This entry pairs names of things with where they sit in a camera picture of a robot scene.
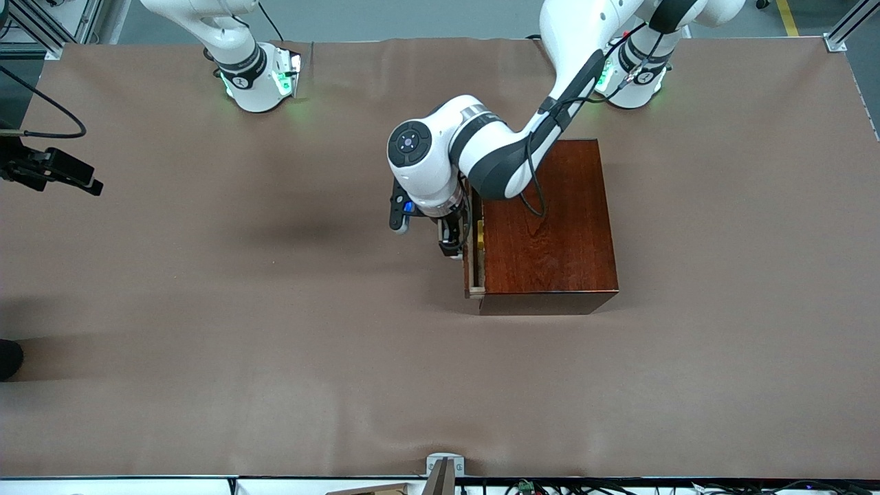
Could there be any light wooden drawer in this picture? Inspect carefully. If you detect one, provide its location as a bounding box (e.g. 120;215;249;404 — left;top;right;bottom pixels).
464;196;486;300

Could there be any dark red wooden cabinet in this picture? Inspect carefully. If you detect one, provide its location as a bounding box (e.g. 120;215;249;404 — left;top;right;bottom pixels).
479;139;619;317

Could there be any black round object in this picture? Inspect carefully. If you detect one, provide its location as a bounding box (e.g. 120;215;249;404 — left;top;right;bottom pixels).
0;339;24;382

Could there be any brown table cover sheet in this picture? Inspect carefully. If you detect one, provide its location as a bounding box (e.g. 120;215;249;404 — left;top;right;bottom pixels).
0;36;880;480

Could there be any brown cardboard piece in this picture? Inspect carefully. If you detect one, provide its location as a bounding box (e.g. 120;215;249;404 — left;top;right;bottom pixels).
327;483;413;495

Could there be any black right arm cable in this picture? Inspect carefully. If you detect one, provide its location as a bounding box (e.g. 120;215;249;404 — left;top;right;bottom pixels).
0;64;88;138

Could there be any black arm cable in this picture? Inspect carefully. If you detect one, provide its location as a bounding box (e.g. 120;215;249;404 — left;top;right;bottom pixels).
518;24;662;218
0;64;88;138

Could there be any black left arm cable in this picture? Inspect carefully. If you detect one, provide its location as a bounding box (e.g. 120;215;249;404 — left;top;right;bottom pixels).
518;24;662;218

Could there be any aluminium frame structure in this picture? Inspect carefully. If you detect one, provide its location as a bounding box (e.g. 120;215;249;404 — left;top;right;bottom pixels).
0;0;130;61

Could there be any grey metal bracket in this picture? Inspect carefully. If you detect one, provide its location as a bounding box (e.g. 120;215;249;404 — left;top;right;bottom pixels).
421;453;465;495

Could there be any black right base cable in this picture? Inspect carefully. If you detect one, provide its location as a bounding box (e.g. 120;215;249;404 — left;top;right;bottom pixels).
258;0;287;43

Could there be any aluminium profile post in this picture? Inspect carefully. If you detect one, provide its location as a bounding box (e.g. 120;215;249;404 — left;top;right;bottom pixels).
824;0;880;53

